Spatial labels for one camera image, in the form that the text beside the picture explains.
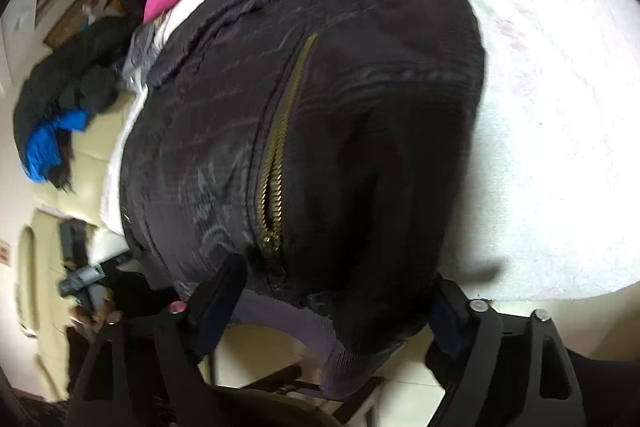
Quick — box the black puffer jacket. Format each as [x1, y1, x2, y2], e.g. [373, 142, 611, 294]
[119, 0, 487, 400]

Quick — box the blue jacket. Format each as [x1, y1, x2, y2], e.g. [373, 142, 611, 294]
[20, 109, 91, 182]

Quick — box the grey garment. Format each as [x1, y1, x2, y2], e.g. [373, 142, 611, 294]
[120, 22, 168, 92]

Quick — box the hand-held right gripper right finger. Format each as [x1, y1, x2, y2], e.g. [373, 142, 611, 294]
[425, 274, 586, 427]

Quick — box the white quilted bed cover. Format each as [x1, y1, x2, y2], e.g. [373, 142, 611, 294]
[100, 0, 640, 303]

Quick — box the cream leather sofa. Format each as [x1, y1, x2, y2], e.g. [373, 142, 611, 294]
[15, 72, 151, 358]

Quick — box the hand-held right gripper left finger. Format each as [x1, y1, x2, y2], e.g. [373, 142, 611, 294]
[65, 252, 248, 427]

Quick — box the pile of black coats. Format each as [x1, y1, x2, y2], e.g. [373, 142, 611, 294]
[12, 14, 143, 192]

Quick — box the person's left hand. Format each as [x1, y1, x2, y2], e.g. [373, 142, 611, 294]
[70, 297, 123, 330]

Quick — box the dark wooden stool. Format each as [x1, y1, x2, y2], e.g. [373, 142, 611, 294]
[210, 347, 386, 423]

